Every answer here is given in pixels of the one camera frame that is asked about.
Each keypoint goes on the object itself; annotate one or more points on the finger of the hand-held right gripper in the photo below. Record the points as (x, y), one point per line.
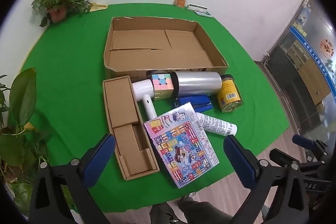
(302, 140)
(279, 155)

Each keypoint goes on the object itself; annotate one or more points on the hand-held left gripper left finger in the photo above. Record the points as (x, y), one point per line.
(99, 158)

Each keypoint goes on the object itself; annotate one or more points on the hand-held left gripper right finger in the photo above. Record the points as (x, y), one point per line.
(240, 158)

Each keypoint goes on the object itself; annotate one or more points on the long narrow cardboard box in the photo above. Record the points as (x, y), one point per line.
(123, 108)

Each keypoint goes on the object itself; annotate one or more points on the colourful cartoon game box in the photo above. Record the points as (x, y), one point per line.
(181, 150)

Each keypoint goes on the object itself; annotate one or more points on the white hair dryer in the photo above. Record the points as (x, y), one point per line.
(143, 87)

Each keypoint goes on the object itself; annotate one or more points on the silver metal cup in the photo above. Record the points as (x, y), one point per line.
(197, 83)

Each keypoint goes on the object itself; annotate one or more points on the large cardboard box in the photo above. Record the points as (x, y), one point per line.
(157, 56)

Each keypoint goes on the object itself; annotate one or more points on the yellow label glass jar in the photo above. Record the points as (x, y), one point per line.
(229, 94)

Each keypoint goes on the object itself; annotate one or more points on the blue stapler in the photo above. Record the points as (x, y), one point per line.
(202, 103)

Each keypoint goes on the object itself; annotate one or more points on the person's dark trousers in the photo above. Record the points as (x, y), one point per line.
(194, 209)

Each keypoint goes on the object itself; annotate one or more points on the glass door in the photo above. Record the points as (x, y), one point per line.
(302, 69)

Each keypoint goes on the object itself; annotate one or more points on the green tablecloth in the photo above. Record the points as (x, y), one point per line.
(71, 69)

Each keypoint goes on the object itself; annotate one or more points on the large leafy plant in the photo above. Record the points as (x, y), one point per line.
(22, 98)

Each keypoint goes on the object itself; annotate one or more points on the pastel puzzle cube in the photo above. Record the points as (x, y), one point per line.
(161, 81)

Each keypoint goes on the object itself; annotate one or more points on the yellow envelope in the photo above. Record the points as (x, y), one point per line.
(98, 6)

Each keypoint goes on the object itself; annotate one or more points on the orange jar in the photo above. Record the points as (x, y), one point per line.
(181, 1)

